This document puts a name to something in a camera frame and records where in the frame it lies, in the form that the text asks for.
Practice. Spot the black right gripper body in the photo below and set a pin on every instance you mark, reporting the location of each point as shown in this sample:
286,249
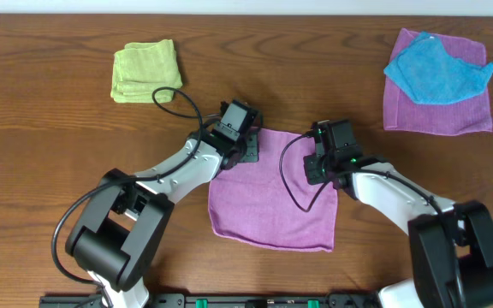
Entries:
312,169

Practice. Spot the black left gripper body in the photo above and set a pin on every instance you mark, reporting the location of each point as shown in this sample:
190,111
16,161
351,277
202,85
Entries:
250,150

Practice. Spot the purple microfiber cloth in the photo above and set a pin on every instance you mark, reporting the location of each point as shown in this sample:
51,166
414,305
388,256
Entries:
270,204

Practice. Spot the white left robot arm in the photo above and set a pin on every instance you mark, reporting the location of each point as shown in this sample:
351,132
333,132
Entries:
118,232

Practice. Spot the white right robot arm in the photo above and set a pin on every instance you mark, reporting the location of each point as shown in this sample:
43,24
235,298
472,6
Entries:
451,243

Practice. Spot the folded green cloth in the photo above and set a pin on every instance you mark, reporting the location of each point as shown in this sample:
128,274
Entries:
141,68

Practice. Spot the blue microfiber cloth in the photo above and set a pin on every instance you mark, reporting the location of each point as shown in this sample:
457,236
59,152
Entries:
428,74

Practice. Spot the flat purple cloth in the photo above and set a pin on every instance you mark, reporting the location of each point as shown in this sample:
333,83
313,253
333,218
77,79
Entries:
469,116

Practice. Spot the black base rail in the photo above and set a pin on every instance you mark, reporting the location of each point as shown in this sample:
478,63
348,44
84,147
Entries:
177,300

